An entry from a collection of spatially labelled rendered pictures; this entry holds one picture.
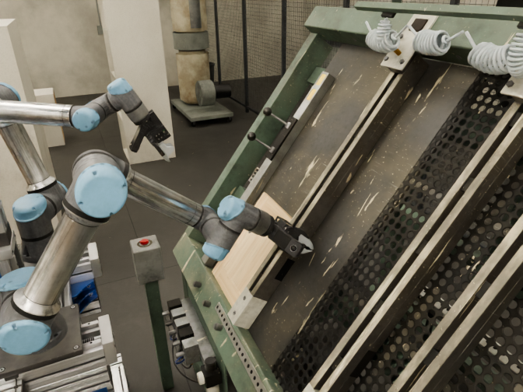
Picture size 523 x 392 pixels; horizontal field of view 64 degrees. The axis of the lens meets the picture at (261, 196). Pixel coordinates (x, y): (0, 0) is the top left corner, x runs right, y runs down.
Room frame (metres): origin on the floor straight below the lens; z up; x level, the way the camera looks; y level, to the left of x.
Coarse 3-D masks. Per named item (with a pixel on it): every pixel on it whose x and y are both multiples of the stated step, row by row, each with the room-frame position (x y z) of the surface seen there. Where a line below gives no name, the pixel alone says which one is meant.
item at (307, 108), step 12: (324, 72) 1.75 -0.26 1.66; (324, 84) 1.72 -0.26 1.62; (312, 96) 1.70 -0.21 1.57; (300, 108) 1.71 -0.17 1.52; (312, 108) 1.70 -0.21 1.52; (300, 120) 1.67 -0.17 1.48; (288, 144) 1.65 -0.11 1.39; (276, 156) 1.63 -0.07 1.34; (264, 168) 1.63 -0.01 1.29; (252, 180) 1.63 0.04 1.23; (264, 180) 1.61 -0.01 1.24; (252, 192) 1.59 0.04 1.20; (252, 204) 1.59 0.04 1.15
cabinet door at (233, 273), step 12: (264, 192) 1.56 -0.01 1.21; (264, 204) 1.50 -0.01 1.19; (276, 204) 1.45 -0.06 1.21; (276, 216) 1.40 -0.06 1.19; (288, 216) 1.35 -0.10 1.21; (240, 240) 1.46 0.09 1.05; (252, 240) 1.41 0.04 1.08; (264, 240) 1.36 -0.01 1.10; (240, 252) 1.41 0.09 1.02; (252, 252) 1.36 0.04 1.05; (264, 252) 1.32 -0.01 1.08; (216, 264) 1.47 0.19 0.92; (228, 264) 1.42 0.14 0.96; (240, 264) 1.36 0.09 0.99; (252, 264) 1.32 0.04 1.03; (216, 276) 1.41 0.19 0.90; (228, 276) 1.36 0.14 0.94; (240, 276) 1.32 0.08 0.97; (252, 276) 1.27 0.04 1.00; (228, 288) 1.32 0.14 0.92; (240, 288) 1.27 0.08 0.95; (228, 300) 1.27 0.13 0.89
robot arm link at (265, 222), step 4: (264, 212) 1.11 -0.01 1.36; (264, 216) 1.10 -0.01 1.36; (268, 216) 1.11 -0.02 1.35; (260, 220) 1.08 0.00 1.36; (264, 220) 1.09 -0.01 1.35; (268, 220) 1.10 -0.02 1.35; (260, 224) 1.08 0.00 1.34; (264, 224) 1.08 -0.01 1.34; (268, 224) 1.09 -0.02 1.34; (256, 228) 1.07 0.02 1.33; (260, 228) 1.08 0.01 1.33; (264, 228) 1.08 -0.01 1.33; (268, 228) 1.09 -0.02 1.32; (248, 232) 1.10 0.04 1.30; (252, 232) 1.08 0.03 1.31; (256, 232) 1.08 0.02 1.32; (260, 232) 1.08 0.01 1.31; (264, 232) 1.08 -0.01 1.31
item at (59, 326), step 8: (56, 320) 0.95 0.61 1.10; (64, 320) 0.98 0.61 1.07; (56, 328) 0.94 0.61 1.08; (64, 328) 0.96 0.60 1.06; (56, 336) 0.93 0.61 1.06; (64, 336) 0.95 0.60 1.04; (48, 344) 0.90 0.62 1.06; (56, 344) 0.92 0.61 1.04; (32, 352) 0.88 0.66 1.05; (40, 352) 0.89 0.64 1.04
